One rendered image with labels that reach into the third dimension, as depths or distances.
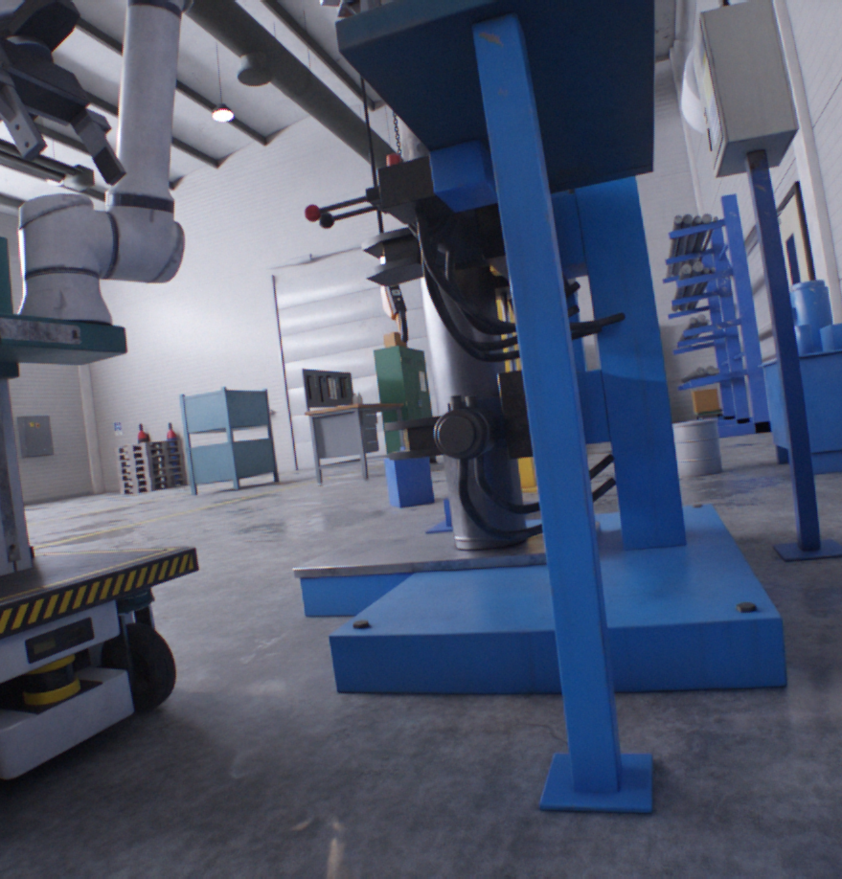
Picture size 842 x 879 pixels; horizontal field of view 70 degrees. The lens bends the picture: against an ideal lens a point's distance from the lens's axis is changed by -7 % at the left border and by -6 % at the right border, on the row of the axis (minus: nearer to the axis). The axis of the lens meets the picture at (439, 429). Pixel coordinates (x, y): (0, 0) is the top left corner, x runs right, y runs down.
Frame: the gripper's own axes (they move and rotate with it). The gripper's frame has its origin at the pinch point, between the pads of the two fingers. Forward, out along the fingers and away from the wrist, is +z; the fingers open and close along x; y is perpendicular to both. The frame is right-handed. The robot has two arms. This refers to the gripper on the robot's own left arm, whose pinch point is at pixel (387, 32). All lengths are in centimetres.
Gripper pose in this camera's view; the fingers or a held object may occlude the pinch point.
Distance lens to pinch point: 106.4
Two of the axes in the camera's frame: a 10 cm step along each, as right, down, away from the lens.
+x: -9.4, 1.2, 3.1
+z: 1.3, 9.9, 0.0
